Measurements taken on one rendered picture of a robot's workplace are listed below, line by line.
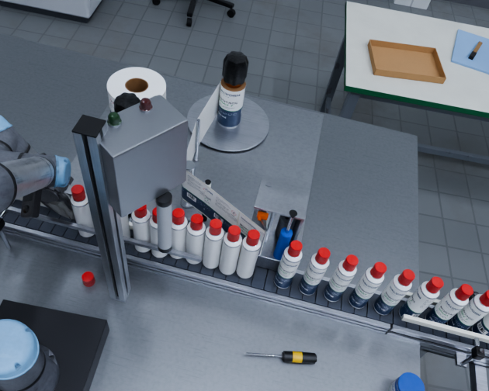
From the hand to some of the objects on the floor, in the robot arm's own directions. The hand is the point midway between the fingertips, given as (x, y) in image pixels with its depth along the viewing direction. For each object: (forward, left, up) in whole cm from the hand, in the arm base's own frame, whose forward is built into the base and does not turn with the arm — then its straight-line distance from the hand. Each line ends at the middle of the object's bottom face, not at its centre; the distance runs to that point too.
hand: (72, 218), depth 137 cm
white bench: (-184, -140, -89) cm, 247 cm away
